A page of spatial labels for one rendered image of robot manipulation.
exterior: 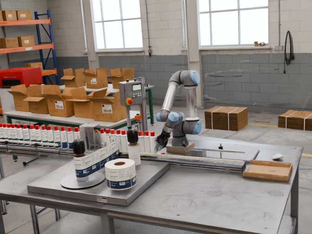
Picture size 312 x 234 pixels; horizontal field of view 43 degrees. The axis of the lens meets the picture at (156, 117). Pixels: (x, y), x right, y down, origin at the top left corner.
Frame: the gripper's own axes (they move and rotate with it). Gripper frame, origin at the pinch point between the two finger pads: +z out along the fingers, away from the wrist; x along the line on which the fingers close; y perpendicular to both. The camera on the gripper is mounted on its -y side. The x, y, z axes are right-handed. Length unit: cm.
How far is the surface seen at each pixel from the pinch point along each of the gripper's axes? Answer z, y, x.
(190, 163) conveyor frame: -8.4, 5.4, 28.9
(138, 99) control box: -25.3, -8.1, -35.5
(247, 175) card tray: -29, 13, 69
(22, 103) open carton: 154, -169, -262
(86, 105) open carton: 83, -145, -148
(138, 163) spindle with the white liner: 1.9, 30.1, -1.2
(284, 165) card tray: -40, -12, 88
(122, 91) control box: -28, 0, -47
